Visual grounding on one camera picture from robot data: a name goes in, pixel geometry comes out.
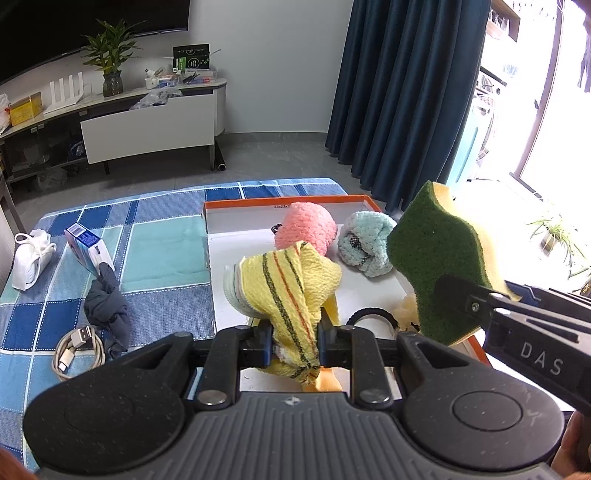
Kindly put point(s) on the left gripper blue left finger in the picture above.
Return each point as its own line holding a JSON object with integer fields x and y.
{"x": 223, "y": 358}

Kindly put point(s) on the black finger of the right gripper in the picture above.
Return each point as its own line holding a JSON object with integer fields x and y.
{"x": 466, "y": 305}
{"x": 568, "y": 304}

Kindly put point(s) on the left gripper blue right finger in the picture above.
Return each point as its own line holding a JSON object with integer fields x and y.
{"x": 366, "y": 357}

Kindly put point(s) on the black hair band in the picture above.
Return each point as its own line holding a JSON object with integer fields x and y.
{"x": 379, "y": 321}

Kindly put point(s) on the orange yellow cloth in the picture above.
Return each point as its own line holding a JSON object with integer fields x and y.
{"x": 326, "y": 380}

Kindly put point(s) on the yellow green sponge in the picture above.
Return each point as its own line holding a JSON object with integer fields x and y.
{"x": 432, "y": 240}

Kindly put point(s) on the yellow striped towel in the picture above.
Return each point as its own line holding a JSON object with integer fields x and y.
{"x": 287, "y": 287}

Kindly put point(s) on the light blue fluffy slipper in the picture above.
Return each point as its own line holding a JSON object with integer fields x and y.
{"x": 362, "y": 242}

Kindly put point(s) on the dark grey sock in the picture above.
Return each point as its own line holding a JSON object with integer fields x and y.
{"x": 106, "y": 309}

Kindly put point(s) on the pink fluffy slipper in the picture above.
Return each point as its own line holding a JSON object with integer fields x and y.
{"x": 308, "y": 222}

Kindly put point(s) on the blue tissue pack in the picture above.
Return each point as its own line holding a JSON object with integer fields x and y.
{"x": 89, "y": 249}

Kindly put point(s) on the white face mask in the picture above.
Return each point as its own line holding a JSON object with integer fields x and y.
{"x": 33, "y": 253}

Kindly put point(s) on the right human hand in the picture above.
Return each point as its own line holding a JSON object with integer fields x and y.
{"x": 565, "y": 462}

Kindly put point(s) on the blue checkered tablecloth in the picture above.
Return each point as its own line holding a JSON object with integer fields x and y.
{"x": 157, "y": 242}

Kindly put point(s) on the dark blue curtain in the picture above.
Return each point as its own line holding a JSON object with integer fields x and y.
{"x": 405, "y": 86}

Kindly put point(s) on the white tv cabinet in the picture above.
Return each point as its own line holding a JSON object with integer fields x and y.
{"x": 112, "y": 129}

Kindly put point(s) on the white wifi router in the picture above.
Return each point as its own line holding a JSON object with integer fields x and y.
{"x": 64, "y": 94}

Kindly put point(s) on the black green sign box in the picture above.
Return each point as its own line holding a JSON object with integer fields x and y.
{"x": 191, "y": 57}

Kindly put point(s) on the yellow box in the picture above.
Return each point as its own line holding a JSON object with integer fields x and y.
{"x": 25, "y": 109}

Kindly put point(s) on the white plastic bag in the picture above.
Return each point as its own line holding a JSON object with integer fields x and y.
{"x": 4, "y": 113}

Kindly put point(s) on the potted plant in vase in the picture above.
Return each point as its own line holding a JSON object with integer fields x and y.
{"x": 108, "y": 50}

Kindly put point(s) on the black television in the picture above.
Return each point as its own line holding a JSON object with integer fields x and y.
{"x": 36, "y": 32}

